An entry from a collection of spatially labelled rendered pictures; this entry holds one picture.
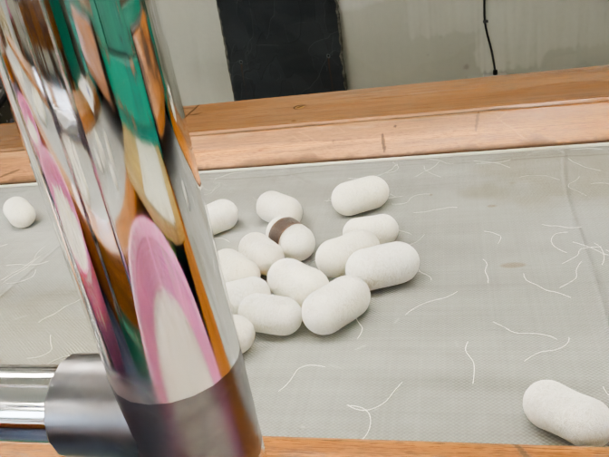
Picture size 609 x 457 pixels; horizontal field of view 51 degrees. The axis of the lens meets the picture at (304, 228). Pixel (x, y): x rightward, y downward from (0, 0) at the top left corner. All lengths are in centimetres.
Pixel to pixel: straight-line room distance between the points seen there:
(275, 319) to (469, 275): 10
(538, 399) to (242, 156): 34
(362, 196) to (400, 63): 206
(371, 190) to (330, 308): 13
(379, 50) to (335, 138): 194
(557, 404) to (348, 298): 10
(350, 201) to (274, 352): 13
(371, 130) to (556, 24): 196
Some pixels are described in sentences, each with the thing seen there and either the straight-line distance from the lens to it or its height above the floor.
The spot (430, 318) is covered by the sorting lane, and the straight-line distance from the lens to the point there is 31.
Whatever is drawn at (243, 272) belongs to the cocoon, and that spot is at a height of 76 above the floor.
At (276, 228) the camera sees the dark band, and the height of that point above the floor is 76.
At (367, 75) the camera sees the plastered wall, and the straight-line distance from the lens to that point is 247.
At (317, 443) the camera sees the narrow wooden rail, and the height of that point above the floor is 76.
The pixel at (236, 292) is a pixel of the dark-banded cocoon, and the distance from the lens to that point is 32.
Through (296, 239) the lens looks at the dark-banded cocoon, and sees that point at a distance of 35.
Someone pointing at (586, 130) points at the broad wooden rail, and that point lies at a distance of 50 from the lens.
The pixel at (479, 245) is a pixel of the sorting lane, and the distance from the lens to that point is 36.
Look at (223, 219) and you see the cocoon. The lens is 41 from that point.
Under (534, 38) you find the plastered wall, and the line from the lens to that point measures 244.
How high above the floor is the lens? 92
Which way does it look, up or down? 26 degrees down
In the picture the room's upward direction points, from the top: 10 degrees counter-clockwise
